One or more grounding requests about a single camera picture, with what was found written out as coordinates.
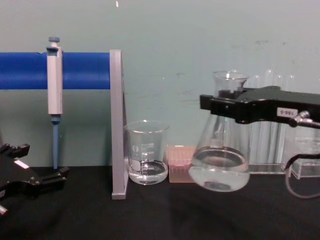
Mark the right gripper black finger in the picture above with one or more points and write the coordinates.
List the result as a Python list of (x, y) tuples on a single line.
[(228, 93), (225, 107)]

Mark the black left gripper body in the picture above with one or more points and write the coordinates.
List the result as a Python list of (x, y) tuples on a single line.
[(12, 175)]

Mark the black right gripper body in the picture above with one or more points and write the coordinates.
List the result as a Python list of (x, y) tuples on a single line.
[(265, 102)]

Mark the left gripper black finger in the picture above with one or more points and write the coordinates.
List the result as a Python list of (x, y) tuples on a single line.
[(15, 150), (47, 180)]

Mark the clear glass conical flask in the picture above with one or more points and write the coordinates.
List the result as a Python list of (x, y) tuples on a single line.
[(220, 162)]

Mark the clear glass test tube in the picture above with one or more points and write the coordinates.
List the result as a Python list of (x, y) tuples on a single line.
[(270, 77)]

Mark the pink pipette tip box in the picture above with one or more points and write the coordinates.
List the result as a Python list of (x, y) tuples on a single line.
[(180, 162)]

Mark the grey and blue pipette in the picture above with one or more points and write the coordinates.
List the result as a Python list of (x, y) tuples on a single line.
[(55, 82)]

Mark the clear acrylic tube rack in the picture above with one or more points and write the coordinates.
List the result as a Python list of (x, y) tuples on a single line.
[(307, 170)]

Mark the blue rack bar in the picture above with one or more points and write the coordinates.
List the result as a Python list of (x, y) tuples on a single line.
[(25, 70)]

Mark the grey rack end plate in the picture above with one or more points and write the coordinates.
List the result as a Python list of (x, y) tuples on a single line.
[(116, 125)]

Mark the clear glass beaker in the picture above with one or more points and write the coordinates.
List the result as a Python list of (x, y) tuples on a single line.
[(147, 155)]

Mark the black table cloth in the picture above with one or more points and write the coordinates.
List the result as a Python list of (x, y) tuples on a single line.
[(160, 217)]

